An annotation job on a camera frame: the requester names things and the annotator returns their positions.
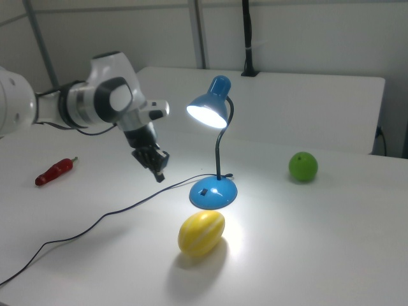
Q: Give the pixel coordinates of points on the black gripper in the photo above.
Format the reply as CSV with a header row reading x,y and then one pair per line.
x,y
143,140

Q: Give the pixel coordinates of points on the blue desk lamp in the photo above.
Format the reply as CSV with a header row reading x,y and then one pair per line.
x,y
213,191

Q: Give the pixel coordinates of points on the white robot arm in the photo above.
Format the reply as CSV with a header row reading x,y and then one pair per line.
x,y
95,99

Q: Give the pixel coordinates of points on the yellow striped toy melon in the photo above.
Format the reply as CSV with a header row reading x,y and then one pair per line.
x,y
201,234

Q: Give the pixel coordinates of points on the red chili pepper toy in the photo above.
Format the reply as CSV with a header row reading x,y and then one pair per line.
x,y
54,171

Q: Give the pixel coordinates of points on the white side table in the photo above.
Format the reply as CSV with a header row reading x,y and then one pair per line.
x,y
287,108

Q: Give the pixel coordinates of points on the green toy apple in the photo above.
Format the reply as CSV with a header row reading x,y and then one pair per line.
x,y
303,167

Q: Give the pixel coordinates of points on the black clamped pole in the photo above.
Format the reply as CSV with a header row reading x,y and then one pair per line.
x,y
248,48

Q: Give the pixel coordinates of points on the wide grey wall post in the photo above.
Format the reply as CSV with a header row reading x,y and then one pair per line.
x,y
199,35

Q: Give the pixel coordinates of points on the thin grey wall post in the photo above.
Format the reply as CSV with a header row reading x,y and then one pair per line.
x,y
41,41

